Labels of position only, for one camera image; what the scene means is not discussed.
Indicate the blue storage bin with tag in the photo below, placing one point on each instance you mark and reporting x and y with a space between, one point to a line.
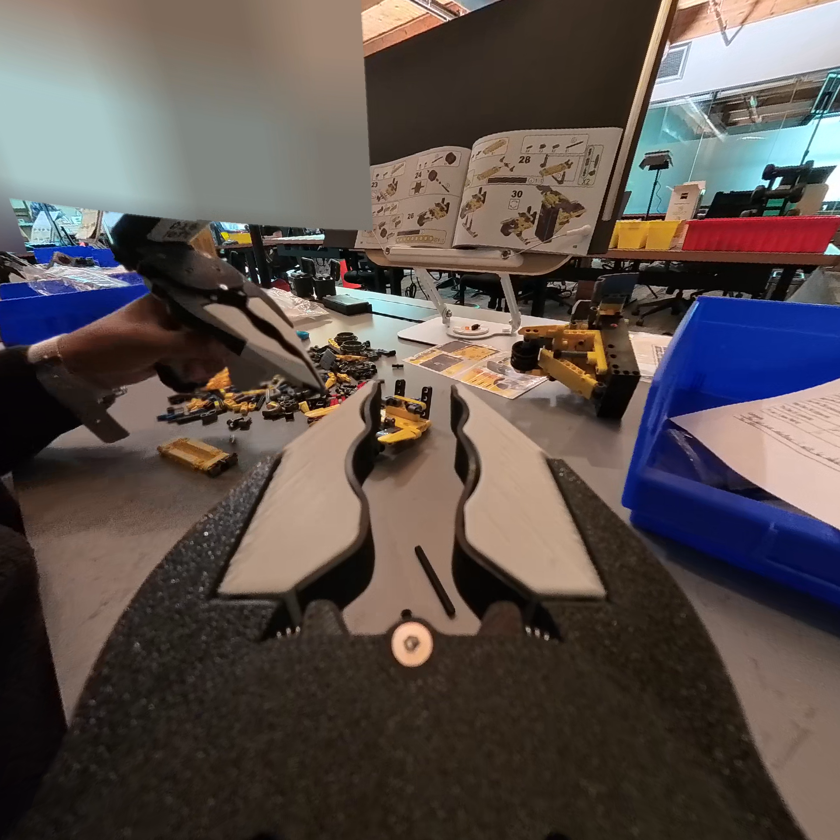
709 367

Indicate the white paper sheet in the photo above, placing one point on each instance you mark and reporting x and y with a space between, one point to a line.
653 354

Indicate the person's left forearm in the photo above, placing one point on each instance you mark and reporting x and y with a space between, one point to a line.
26 407

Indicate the large yellow black toy model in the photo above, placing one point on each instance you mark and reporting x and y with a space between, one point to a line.
577 367

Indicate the flat black box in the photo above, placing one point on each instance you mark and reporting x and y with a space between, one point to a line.
348 304

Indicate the red storage bin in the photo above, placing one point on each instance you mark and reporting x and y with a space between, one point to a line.
754 235

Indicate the black office chair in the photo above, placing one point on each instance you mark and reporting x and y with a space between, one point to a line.
485 289

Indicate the black light stand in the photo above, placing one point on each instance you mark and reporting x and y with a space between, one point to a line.
658 161

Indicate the clear plastic bag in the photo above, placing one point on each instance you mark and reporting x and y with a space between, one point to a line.
295 305

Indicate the person's left hand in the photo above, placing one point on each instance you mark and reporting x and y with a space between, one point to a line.
131 348

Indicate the black toy axle rod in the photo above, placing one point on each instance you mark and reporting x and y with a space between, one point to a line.
434 581

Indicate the yellow storage bin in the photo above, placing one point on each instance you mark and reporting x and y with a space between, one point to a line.
628 235
664 235

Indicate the white sign board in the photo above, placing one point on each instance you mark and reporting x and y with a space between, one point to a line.
686 200

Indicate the small yellow toy vehicle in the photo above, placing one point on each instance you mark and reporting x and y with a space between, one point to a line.
403 420

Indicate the small black device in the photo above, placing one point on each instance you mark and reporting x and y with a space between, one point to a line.
315 279

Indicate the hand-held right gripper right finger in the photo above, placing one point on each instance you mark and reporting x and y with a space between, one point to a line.
531 531

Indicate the person's black clothed body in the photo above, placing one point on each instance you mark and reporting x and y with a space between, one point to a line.
19 623

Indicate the open instruction booklet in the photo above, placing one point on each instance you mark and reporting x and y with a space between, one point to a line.
525 197

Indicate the printed paper sheet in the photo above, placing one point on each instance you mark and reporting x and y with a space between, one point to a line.
787 446

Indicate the black workshop equipment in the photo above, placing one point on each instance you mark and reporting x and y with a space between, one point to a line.
781 184

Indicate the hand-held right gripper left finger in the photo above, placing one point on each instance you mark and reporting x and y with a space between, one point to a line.
295 525

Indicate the yellow panel with grey pins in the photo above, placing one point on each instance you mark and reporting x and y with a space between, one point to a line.
193 453

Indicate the yellow sticker sheet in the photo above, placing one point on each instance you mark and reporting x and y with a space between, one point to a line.
472 367

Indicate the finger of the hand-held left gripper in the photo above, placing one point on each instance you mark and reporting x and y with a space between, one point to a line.
279 318
282 367

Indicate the pile of toy building pieces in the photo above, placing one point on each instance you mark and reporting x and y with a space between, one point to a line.
197 403

